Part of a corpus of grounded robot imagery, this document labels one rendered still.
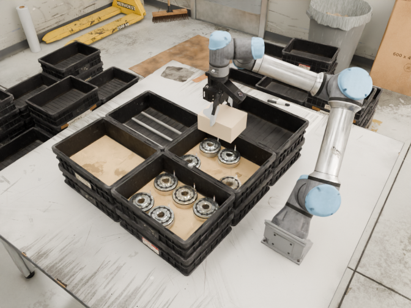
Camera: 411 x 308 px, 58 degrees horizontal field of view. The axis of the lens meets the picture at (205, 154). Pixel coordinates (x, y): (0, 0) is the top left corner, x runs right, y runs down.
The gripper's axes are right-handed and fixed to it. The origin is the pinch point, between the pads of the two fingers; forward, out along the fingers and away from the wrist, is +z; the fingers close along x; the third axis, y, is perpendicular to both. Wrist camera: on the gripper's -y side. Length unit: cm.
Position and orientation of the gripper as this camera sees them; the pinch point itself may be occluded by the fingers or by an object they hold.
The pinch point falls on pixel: (222, 118)
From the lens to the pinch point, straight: 153.1
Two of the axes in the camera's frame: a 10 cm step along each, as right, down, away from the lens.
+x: -5.7, 5.6, -6.1
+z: 0.0, 7.4, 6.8
